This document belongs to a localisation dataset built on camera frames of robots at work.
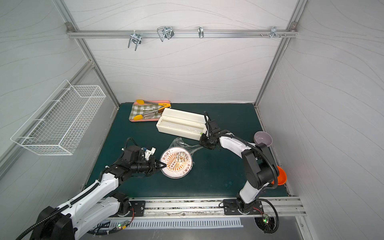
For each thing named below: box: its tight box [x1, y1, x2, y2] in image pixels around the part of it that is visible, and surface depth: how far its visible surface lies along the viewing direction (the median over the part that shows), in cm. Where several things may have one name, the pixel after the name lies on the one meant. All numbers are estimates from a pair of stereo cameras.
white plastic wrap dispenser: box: [156, 107, 206, 141], surface depth 106 cm
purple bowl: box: [253, 131, 273, 147], surface depth 98 cm
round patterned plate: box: [160, 147, 194, 179], surface depth 80 cm
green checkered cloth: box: [129, 104, 163, 120], surface depth 117 cm
